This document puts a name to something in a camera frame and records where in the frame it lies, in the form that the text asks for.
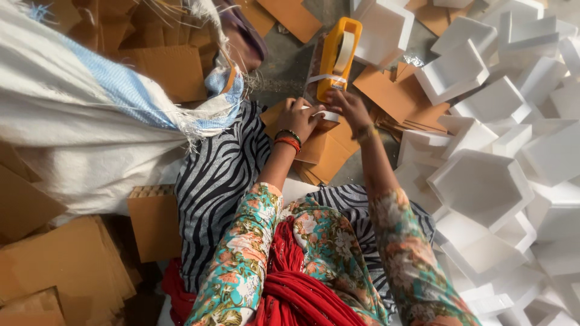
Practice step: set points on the person's left hand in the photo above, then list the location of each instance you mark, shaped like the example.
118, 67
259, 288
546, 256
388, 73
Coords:
293, 121

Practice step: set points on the person's right hand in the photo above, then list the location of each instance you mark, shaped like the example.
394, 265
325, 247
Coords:
354, 113

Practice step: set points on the person's right fingers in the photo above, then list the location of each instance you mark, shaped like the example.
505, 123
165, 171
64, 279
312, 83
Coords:
336, 99

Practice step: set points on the small taped cardboard box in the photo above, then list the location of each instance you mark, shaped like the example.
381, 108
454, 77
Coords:
330, 119

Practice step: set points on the yellow tape dispenser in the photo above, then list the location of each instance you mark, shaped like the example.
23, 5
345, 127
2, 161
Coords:
330, 68

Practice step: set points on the brown block under dispenser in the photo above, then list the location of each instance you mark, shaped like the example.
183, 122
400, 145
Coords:
312, 68

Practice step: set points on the gold bangle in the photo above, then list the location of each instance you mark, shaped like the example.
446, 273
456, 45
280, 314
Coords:
365, 131

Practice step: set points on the white tape roll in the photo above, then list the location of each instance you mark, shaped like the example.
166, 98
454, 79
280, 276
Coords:
345, 50

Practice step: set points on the green black bangle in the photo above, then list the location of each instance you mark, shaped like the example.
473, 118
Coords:
291, 133

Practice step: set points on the stack of folded cardboard sheets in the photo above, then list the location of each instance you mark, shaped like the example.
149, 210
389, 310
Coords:
324, 156

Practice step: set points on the heap of cardboard cutouts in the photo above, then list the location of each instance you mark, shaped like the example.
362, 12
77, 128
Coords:
398, 97

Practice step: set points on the red bangle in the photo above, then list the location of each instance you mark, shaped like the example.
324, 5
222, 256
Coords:
288, 142

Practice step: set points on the silver foil wrapper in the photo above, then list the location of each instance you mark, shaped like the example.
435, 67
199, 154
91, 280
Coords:
412, 60

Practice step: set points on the loose cardboard sheets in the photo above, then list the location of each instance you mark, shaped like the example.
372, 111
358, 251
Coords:
285, 16

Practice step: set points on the flat white foam sheet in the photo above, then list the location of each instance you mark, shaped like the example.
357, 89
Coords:
295, 189

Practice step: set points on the purple cloth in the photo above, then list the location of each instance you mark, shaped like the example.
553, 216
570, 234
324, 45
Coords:
247, 34

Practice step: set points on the person's zebra striped trousers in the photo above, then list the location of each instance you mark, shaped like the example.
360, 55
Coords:
217, 181

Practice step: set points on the pile of white foam pieces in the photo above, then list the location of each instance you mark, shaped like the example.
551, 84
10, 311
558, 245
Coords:
489, 181

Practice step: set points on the heap of large cardboard sheets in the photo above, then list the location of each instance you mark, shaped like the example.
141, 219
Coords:
163, 50

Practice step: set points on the red scarf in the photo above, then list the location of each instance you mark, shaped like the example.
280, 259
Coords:
294, 289

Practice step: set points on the corrugated cardboard bundle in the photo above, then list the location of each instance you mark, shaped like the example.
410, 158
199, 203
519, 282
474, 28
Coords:
154, 226

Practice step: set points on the white woven sack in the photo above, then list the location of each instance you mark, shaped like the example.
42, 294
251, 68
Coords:
90, 113

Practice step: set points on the pile of flat cardboard boards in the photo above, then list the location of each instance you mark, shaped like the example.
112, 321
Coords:
54, 267

